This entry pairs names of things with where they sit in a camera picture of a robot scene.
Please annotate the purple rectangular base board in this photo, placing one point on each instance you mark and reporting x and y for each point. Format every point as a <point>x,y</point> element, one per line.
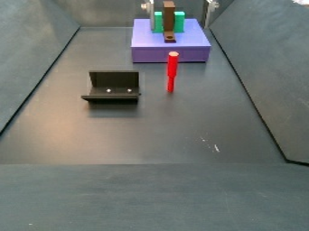
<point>148,48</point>

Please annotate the left silver metal fixture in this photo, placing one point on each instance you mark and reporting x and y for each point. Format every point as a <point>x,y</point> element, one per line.
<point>148,7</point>

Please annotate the brown L-shaped block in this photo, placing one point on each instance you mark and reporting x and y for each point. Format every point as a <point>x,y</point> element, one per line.
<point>169,20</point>

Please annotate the black angle bracket holder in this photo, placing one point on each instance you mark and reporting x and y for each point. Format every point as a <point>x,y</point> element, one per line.
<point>114,85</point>

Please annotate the silver metal fixture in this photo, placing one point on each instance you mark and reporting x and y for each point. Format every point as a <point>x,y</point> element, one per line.
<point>148,7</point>
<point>211,5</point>

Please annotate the right silver metal fixture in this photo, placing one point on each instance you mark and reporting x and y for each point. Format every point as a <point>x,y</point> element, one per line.
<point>211,5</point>

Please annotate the red cylindrical peg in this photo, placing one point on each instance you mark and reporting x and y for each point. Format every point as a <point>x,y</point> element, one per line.
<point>173,60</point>

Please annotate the green U-shaped block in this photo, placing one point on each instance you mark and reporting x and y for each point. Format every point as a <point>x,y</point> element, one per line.
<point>178,23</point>

